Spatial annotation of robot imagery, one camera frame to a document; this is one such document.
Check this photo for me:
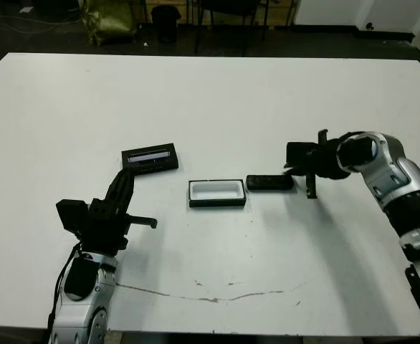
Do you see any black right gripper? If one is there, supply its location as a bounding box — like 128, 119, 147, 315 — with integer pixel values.
283, 129, 340, 200

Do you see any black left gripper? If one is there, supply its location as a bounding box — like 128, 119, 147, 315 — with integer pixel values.
77, 168, 158, 257

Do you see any black smartphone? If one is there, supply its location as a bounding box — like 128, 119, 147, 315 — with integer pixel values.
246, 173, 294, 191

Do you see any black printed box lid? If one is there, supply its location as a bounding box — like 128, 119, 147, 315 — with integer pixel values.
121, 141, 179, 176

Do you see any black box with white insert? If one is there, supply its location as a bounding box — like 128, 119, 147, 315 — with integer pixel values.
187, 176, 247, 209

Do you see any crumpled yellowish plastic bag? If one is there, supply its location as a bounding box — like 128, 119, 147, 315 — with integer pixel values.
79, 0, 138, 46

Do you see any black bin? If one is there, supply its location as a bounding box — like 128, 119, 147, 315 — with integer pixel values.
151, 5, 181, 44

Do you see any black mesh office chair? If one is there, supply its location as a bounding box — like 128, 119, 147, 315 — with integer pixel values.
194, 0, 270, 57

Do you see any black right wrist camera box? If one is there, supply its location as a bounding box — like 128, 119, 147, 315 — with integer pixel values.
285, 141, 315, 168

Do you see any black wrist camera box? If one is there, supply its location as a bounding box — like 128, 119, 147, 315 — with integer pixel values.
55, 199, 90, 233
285, 141, 315, 168

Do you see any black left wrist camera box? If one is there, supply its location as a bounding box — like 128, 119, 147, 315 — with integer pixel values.
55, 199, 90, 233

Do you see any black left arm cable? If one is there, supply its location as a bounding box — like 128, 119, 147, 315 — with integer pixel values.
47, 242, 84, 338

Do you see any thin white floor cable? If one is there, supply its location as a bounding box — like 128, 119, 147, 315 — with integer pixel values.
0, 16, 78, 35

